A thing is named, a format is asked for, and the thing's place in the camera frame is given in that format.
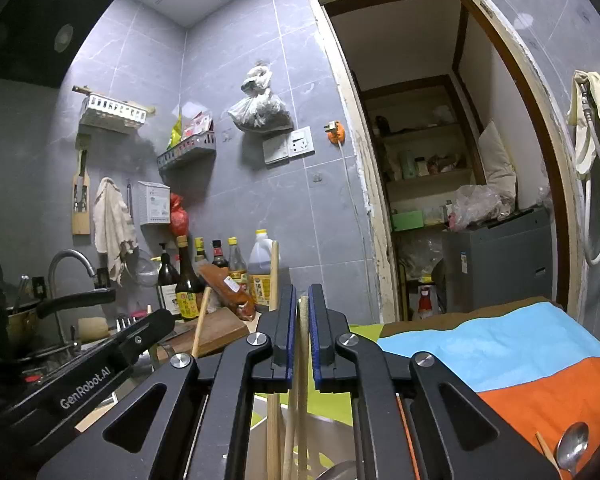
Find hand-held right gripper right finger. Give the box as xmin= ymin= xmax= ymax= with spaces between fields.
xmin=307 ymin=284 xmax=561 ymax=480

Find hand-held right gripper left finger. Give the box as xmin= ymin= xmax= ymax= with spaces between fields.
xmin=37 ymin=284 xmax=298 ymax=480

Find wooden chopstick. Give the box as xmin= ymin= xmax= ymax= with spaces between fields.
xmin=190 ymin=286 xmax=213 ymax=360
xmin=266 ymin=241 xmax=282 ymax=480
xmin=298 ymin=296 xmax=312 ymax=480
xmin=535 ymin=431 xmax=562 ymax=476
xmin=282 ymin=392 xmax=299 ymax=480

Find brown food packet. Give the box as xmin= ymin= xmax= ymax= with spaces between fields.
xmin=200 ymin=265 xmax=257 ymax=322

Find wooden cutting board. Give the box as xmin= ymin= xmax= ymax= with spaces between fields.
xmin=167 ymin=307 xmax=251 ymax=357

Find yellow-capped clear bottle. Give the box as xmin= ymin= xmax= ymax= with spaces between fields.
xmin=227 ymin=236 xmax=249 ymax=286

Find metal pot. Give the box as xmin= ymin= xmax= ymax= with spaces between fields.
xmin=5 ymin=302 xmax=42 ymax=357

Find yellow-label dark wine bottle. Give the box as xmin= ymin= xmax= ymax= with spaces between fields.
xmin=175 ymin=235 xmax=205 ymax=322

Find red-label white bottle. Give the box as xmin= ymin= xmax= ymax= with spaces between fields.
xmin=417 ymin=282 xmax=439 ymax=319

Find chrome sink faucet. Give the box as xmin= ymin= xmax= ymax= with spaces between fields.
xmin=47 ymin=250 xmax=99 ymax=347

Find metal mesh strainer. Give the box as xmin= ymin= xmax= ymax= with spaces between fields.
xmin=130 ymin=255 xmax=160 ymax=289

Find green box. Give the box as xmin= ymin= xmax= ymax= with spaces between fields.
xmin=392 ymin=210 xmax=425 ymax=232

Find red plastic bag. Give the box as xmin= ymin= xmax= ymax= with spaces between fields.
xmin=170 ymin=193 xmax=190 ymax=239

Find hanging dish towel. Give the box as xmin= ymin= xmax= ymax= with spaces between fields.
xmin=92 ymin=177 xmax=139 ymax=283

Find wooden closet shelves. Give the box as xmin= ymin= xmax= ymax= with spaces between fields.
xmin=362 ymin=75 xmax=482 ymax=233

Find colourful block-pattern tablecloth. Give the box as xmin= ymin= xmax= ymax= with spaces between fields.
xmin=250 ymin=296 xmax=600 ymax=480

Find grey appliance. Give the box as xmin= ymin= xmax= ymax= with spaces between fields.
xmin=442 ymin=207 xmax=554 ymax=315

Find crumpled clear plastic bag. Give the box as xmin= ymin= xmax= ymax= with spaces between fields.
xmin=450 ymin=185 xmax=517 ymax=233

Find hanging filled plastic bag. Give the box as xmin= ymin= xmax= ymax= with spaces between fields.
xmin=227 ymin=65 xmax=294 ymax=134

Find colourful seasoning packets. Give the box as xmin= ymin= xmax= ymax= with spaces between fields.
xmin=167 ymin=109 xmax=214 ymax=148

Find beige cushion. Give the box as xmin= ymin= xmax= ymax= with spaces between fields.
xmin=477 ymin=120 xmax=517 ymax=202

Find large metal spoon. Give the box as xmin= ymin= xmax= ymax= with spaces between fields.
xmin=555 ymin=421 xmax=591 ymax=477

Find black range hood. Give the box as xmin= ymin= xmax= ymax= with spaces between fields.
xmin=0 ymin=0 xmax=118 ymax=92

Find white wall socket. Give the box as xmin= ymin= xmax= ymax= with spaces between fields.
xmin=289 ymin=127 xmax=315 ymax=157

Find wooden wall knife holder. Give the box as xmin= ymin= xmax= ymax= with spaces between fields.
xmin=71 ymin=147 xmax=92 ymax=236

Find white wall holder box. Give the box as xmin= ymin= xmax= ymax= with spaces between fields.
xmin=137 ymin=180 xmax=172 ymax=226

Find grey wall basket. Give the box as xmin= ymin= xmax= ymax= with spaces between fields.
xmin=156 ymin=132 xmax=217 ymax=172

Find wooden door frame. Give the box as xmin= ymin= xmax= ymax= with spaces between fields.
xmin=307 ymin=0 xmax=588 ymax=326

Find white wall rack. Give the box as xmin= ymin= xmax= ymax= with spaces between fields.
xmin=72 ymin=85 xmax=157 ymax=135

